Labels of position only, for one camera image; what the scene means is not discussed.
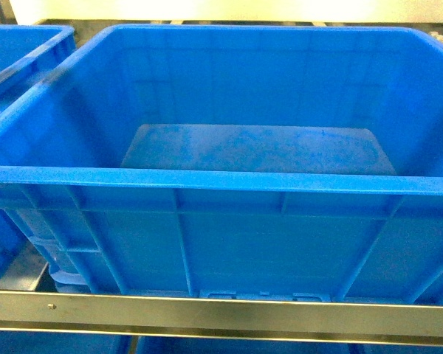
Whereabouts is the large blue plastic crate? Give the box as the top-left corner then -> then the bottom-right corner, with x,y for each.
0,24 -> 443,305

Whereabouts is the lower right blue crate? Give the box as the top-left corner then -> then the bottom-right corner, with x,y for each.
136,337 -> 443,354

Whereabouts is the left blue plastic crate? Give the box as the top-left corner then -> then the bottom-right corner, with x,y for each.
0,25 -> 76,278

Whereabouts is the lower blue plastic crate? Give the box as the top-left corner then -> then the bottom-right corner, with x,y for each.
0,331 -> 131,354

